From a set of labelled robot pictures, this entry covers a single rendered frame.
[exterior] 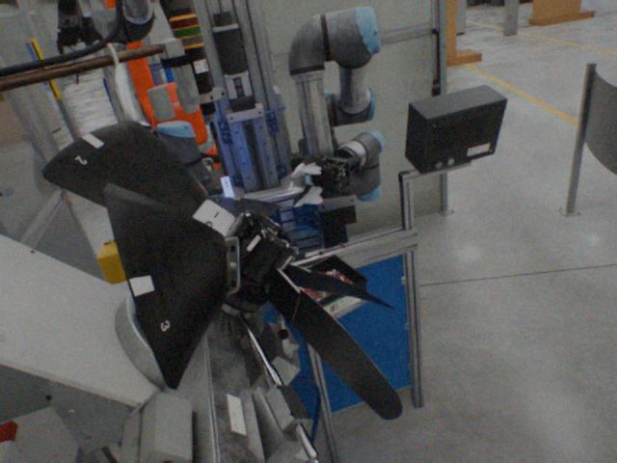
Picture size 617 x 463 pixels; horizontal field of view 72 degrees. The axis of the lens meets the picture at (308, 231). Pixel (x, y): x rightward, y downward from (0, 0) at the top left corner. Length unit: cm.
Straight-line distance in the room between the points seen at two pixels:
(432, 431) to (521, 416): 36
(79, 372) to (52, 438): 44
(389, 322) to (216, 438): 114
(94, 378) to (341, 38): 92
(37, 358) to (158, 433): 21
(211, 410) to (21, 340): 28
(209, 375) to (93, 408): 26
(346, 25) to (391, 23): 167
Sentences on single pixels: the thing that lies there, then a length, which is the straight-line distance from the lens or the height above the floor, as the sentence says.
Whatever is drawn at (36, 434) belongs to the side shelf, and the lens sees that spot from 116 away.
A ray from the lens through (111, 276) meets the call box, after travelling 126.
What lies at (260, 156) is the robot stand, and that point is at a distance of 170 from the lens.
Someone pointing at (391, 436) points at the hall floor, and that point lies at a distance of 191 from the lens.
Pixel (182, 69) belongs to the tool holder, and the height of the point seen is 150.
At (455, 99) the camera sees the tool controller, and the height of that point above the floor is 124.
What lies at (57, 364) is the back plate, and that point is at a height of 119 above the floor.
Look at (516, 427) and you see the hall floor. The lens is 198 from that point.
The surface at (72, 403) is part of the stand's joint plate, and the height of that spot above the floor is 107.
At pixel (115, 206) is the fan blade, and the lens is 49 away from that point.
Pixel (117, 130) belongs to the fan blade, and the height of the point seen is 142.
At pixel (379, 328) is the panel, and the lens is 162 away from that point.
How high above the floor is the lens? 157
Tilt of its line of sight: 29 degrees down
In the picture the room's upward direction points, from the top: 11 degrees counter-clockwise
